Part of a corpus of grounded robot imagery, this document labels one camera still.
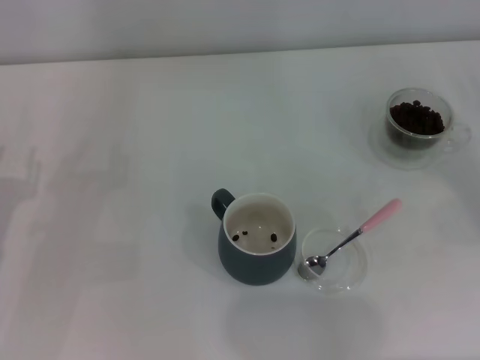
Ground glass saucer under cup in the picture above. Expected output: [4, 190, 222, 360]
[369, 119, 453, 172]

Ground clear glass spoon saucer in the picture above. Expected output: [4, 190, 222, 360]
[300, 225, 369, 298]

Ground clear glass cup with handle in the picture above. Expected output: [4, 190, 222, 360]
[385, 88, 473, 155]

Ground dark green ceramic mug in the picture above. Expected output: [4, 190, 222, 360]
[210, 188, 297, 287]

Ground pile of coffee beans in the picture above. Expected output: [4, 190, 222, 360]
[388, 98, 446, 148]

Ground pink-handled metal spoon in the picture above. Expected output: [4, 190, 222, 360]
[297, 198, 404, 281]

